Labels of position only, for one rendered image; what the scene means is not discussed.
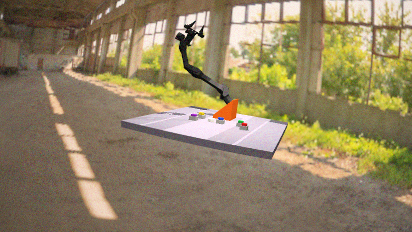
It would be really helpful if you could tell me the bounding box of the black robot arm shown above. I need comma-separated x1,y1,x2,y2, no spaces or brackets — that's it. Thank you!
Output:
175,29,232,104

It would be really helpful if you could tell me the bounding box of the yellow button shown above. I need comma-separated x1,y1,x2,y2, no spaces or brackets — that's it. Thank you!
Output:
197,112,206,119

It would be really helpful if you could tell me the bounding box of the red button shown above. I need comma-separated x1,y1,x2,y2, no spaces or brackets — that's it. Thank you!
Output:
239,123,248,130

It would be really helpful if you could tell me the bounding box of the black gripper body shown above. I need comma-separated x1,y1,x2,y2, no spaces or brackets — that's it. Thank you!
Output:
184,24,204,39

